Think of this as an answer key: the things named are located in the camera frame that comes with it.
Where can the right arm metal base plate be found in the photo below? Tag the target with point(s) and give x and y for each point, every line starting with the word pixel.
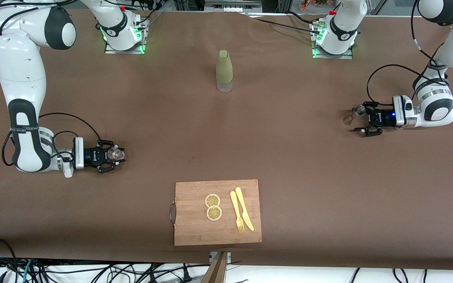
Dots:
pixel 124 51

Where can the brown table mat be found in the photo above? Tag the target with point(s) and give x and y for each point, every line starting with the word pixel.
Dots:
pixel 92 216

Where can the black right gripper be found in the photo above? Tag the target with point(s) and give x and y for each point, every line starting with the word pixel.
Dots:
pixel 91 155

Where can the yellow plastic knife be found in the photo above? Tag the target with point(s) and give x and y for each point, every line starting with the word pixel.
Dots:
pixel 243 208

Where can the white power strip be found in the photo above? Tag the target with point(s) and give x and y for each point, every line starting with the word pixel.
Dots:
pixel 232 4

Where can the small metal bracket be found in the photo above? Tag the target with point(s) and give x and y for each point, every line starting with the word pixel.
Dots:
pixel 228 256

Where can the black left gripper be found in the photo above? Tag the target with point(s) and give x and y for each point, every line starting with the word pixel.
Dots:
pixel 383 118

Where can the green sleeved glass bottle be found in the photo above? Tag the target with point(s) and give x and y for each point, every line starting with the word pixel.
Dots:
pixel 224 67

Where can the clear glass cup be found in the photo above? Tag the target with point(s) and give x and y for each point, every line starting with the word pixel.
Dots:
pixel 115 154

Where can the steel jigger measuring cup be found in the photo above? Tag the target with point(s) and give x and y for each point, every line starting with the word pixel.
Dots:
pixel 358 111

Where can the lemon slice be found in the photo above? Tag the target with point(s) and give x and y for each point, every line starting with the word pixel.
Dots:
pixel 212 200
pixel 214 213

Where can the wooden post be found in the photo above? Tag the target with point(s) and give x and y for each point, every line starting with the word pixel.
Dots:
pixel 216 271

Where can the yellow plastic fork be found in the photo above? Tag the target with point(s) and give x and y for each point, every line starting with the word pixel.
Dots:
pixel 235 204

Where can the wooden cutting board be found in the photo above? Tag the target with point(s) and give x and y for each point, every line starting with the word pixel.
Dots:
pixel 195 232

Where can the orange patterned packet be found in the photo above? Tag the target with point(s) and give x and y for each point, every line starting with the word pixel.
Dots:
pixel 309 4

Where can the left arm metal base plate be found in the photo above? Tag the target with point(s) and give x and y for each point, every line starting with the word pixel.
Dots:
pixel 336 56

